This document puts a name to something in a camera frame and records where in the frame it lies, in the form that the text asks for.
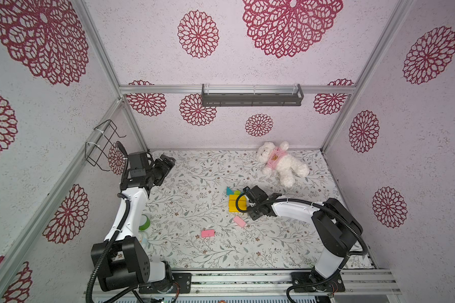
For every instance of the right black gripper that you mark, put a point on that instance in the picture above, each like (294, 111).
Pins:
(254, 202)

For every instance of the hot pink block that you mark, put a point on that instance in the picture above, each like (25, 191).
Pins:
(208, 233)

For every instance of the black wall shelf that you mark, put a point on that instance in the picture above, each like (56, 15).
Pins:
(252, 99)

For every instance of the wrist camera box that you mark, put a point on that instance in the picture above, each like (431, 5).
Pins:
(256, 195)
(140, 160)

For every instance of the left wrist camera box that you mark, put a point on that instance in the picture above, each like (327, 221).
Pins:
(140, 160)

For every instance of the white teddy bear pink shirt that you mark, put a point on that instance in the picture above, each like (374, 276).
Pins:
(277, 159)

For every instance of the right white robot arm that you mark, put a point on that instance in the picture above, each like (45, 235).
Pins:
(338, 230)

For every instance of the light pink block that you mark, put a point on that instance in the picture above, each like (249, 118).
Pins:
(239, 222)

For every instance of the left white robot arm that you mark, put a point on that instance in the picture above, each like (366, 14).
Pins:
(120, 261)

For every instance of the yellow block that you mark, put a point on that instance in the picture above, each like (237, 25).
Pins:
(233, 209)
(234, 197)
(241, 204)

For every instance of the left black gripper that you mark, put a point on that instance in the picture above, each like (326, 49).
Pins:
(165, 168)

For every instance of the teal triangle block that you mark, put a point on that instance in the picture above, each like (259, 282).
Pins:
(229, 191)

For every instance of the black wire wall rack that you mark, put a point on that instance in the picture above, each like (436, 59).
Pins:
(96, 150)

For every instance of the green tape roll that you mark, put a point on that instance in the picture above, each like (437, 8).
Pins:
(144, 223)

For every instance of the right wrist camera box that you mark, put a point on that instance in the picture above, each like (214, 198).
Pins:
(256, 195)

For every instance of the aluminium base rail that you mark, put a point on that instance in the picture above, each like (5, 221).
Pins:
(275, 282)

